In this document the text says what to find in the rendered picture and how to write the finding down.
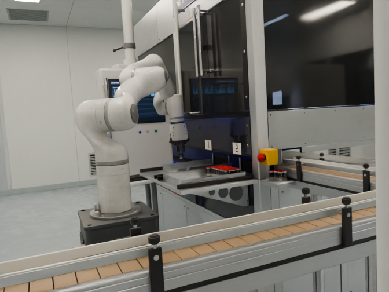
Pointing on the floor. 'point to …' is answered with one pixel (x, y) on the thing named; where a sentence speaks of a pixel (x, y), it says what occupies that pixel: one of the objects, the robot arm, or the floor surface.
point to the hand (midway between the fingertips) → (180, 149)
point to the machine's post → (257, 105)
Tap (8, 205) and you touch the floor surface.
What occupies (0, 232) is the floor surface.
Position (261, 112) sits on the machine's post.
